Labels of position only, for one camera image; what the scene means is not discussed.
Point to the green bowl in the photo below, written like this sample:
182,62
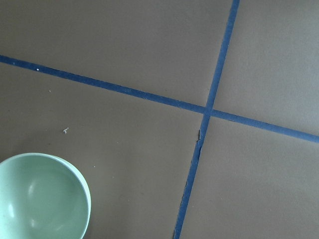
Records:
42,197

